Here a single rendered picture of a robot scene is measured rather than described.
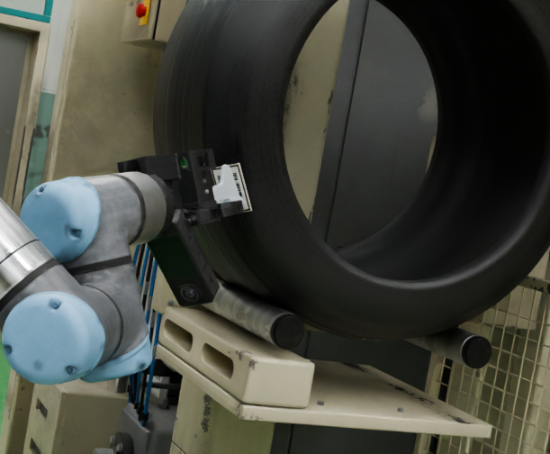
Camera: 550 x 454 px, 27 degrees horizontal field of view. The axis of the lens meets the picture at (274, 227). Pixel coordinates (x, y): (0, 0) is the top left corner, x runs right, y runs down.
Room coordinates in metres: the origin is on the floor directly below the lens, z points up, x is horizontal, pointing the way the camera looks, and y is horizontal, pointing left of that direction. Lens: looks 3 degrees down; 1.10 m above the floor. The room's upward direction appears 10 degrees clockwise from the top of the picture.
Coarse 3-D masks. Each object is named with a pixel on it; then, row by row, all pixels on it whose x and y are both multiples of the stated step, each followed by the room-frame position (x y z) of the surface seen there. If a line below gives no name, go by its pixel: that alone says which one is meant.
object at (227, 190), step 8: (224, 168) 1.30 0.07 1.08; (224, 176) 1.30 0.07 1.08; (232, 176) 1.32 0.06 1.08; (224, 184) 1.29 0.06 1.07; (232, 184) 1.31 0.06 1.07; (216, 192) 1.27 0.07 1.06; (224, 192) 1.29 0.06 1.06; (232, 192) 1.31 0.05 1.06; (216, 200) 1.27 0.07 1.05; (224, 200) 1.30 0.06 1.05; (232, 200) 1.30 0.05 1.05
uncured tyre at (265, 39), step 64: (192, 0) 1.53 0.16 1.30; (256, 0) 1.36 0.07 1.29; (320, 0) 1.36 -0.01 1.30; (384, 0) 1.72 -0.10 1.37; (448, 0) 1.73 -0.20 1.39; (512, 0) 1.47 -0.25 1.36; (192, 64) 1.41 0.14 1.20; (256, 64) 1.34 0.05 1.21; (448, 64) 1.76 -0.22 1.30; (512, 64) 1.70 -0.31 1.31; (192, 128) 1.38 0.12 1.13; (256, 128) 1.35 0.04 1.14; (448, 128) 1.77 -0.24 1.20; (512, 128) 1.73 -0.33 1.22; (256, 192) 1.35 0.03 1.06; (448, 192) 1.77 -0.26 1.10; (512, 192) 1.69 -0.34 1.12; (256, 256) 1.39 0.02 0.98; (320, 256) 1.39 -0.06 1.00; (384, 256) 1.74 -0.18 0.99; (448, 256) 1.72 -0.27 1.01; (512, 256) 1.50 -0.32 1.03; (320, 320) 1.44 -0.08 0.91; (384, 320) 1.44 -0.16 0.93; (448, 320) 1.49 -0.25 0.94
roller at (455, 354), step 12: (432, 336) 1.56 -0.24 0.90; (444, 336) 1.54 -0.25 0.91; (456, 336) 1.51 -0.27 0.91; (468, 336) 1.50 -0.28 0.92; (480, 336) 1.49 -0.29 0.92; (432, 348) 1.56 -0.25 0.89; (444, 348) 1.53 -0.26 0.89; (456, 348) 1.50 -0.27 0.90; (468, 348) 1.48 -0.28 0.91; (480, 348) 1.49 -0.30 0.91; (456, 360) 1.51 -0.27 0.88; (468, 360) 1.49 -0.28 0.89; (480, 360) 1.49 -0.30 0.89
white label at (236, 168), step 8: (216, 168) 1.36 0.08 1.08; (232, 168) 1.35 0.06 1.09; (240, 168) 1.35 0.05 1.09; (216, 176) 1.36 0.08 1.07; (240, 176) 1.35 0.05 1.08; (216, 184) 1.36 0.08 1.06; (240, 184) 1.35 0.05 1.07; (240, 192) 1.35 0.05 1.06; (248, 200) 1.35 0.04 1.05; (248, 208) 1.36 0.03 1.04
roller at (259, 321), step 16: (224, 288) 1.56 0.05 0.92; (208, 304) 1.59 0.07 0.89; (224, 304) 1.52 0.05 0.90; (240, 304) 1.48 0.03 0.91; (256, 304) 1.45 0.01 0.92; (272, 304) 1.44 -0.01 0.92; (240, 320) 1.47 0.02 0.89; (256, 320) 1.42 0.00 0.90; (272, 320) 1.38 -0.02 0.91; (288, 320) 1.38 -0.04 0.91; (272, 336) 1.37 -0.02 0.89; (288, 336) 1.38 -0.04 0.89
